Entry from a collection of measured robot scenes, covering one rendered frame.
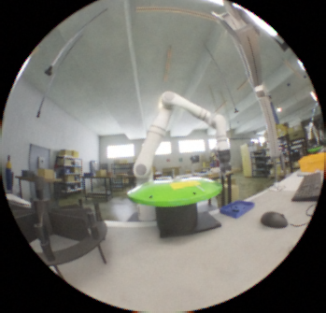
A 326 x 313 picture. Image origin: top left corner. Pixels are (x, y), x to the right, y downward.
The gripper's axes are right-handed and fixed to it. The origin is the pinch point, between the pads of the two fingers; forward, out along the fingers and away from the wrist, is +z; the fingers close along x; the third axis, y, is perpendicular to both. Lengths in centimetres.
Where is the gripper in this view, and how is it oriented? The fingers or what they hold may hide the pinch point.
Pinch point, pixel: (222, 183)
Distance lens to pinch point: 67.2
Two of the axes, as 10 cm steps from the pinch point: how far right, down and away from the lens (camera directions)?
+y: 9.9, -1.0, -0.6
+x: 0.7, 1.6, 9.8
